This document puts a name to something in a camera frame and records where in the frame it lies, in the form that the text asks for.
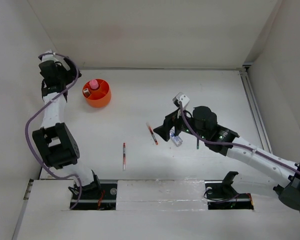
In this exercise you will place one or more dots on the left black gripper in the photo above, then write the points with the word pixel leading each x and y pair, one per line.
pixel 70 73

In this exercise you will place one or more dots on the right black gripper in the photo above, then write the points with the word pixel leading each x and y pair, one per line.
pixel 170 121

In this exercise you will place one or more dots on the blue capped spray bottle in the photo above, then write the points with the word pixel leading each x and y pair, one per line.
pixel 175 138

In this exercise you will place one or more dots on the beige pink correction tape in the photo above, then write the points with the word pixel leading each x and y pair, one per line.
pixel 86 92

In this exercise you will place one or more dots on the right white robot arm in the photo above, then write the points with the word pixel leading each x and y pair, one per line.
pixel 202 123

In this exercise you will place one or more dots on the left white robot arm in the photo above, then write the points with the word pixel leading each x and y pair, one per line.
pixel 54 141

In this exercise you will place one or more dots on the red pen with white cap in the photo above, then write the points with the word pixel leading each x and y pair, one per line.
pixel 152 133

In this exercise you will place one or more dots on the orange round divided container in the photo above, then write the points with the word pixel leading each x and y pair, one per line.
pixel 101 97

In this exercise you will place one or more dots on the red pen lower left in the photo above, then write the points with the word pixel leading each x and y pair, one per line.
pixel 124 162

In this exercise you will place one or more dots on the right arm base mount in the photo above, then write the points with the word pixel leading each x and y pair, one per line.
pixel 221 195

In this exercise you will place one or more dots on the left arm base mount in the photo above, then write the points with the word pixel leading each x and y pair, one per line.
pixel 103 199

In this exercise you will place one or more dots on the aluminium rail right edge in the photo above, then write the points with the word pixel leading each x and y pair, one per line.
pixel 254 108

